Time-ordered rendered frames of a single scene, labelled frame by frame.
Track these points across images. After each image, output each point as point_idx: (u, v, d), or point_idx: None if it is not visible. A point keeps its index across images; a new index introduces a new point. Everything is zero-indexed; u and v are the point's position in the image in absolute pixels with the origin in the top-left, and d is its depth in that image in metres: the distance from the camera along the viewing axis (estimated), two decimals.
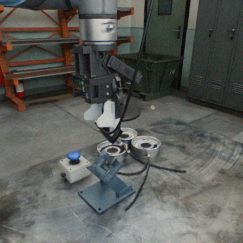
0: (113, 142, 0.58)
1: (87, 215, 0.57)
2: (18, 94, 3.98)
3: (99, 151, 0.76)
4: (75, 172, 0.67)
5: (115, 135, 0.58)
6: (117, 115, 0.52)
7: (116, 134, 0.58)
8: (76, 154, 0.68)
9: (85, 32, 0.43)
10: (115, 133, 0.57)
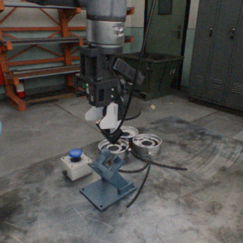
0: (114, 144, 0.58)
1: (89, 211, 0.57)
2: (19, 93, 3.98)
3: (100, 149, 0.77)
4: (77, 169, 0.67)
5: (116, 136, 0.58)
6: (120, 117, 0.52)
7: (117, 135, 0.58)
8: (78, 152, 0.68)
9: (94, 34, 0.42)
10: (116, 134, 0.57)
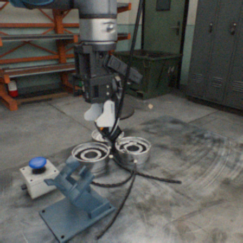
0: (113, 142, 0.58)
1: None
2: (11, 92, 3.83)
3: (74, 157, 0.62)
4: (38, 184, 0.52)
5: (115, 135, 0.58)
6: None
7: (116, 134, 0.58)
8: (40, 161, 0.53)
9: (85, 32, 0.44)
10: (114, 132, 0.57)
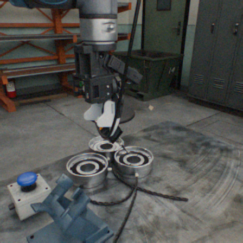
0: (113, 142, 0.58)
1: None
2: (10, 93, 3.77)
3: (68, 170, 0.56)
4: (27, 203, 0.47)
5: (115, 135, 0.58)
6: (117, 115, 0.52)
7: (116, 134, 0.58)
8: (30, 178, 0.48)
9: (86, 32, 0.44)
10: (115, 133, 0.57)
